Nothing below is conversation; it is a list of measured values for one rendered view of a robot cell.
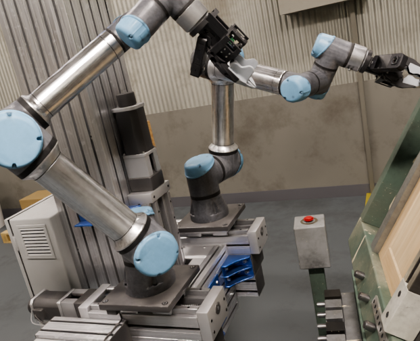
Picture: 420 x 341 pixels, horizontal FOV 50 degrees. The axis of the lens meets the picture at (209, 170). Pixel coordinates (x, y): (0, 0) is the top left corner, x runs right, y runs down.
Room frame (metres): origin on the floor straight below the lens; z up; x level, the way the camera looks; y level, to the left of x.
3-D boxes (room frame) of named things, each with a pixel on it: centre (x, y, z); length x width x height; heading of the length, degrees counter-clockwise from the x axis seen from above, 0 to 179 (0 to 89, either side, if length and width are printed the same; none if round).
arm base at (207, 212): (1.64, 0.03, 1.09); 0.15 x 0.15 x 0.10
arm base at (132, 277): (1.19, 0.24, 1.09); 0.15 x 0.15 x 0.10
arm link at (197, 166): (1.65, 0.03, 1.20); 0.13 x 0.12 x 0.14; 137
